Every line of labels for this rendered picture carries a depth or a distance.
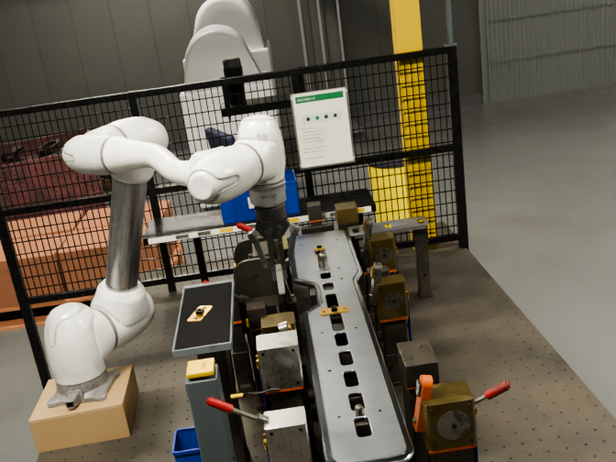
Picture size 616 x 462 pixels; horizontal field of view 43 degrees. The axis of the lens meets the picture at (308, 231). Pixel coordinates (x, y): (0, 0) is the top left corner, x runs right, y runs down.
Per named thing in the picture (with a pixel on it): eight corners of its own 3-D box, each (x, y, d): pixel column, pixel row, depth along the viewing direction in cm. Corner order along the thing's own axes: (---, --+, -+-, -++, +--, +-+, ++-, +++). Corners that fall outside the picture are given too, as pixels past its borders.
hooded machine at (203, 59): (284, 181, 707) (259, 16, 656) (293, 202, 645) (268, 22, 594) (200, 194, 699) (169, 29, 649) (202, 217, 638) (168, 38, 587)
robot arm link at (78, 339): (42, 382, 237) (24, 316, 231) (86, 356, 252) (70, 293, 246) (79, 389, 228) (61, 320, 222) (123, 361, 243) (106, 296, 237)
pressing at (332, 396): (430, 459, 159) (429, 453, 159) (321, 476, 159) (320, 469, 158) (346, 229, 289) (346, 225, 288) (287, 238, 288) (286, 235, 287)
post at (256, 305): (285, 432, 224) (265, 307, 210) (268, 434, 224) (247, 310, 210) (284, 422, 228) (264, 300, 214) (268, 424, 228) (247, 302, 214)
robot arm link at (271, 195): (286, 182, 181) (290, 206, 183) (283, 171, 189) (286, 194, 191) (247, 188, 180) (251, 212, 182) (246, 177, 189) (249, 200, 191)
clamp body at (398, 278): (424, 383, 239) (415, 280, 227) (387, 389, 238) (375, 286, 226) (420, 372, 245) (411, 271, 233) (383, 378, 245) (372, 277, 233)
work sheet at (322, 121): (355, 161, 315) (346, 86, 304) (300, 170, 314) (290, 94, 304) (355, 160, 317) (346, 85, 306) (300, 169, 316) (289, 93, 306)
